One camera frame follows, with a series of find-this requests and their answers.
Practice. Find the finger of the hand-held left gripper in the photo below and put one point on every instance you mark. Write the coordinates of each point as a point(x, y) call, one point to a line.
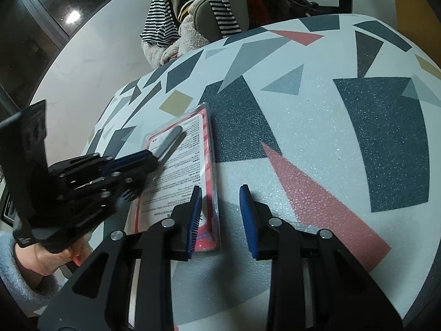
point(134, 158)
point(141, 176)

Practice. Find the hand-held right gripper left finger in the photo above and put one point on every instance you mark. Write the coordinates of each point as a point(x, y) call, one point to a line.
point(194, 220)

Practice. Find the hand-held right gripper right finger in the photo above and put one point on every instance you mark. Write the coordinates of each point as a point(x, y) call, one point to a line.
point(246, 220)

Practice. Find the grey plastic stick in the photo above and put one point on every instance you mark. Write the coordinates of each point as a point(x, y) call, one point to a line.
point(170, 143)

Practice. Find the pink blister card package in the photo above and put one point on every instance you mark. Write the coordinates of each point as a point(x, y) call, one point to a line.
point(186, 176)

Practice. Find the person's left forearm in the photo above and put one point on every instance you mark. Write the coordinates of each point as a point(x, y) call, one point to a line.
point(17, 282)

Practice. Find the person's left hand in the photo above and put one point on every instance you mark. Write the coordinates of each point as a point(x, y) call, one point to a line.
point(44, 260)

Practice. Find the chair with striped clothes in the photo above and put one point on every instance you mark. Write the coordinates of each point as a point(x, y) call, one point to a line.
point(186, 41)

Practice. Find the black and white striped shirt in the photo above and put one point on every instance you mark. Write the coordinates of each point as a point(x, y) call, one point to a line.
point(162, 17)

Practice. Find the grey chair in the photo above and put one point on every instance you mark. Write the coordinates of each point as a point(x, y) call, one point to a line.
point(203, 13)

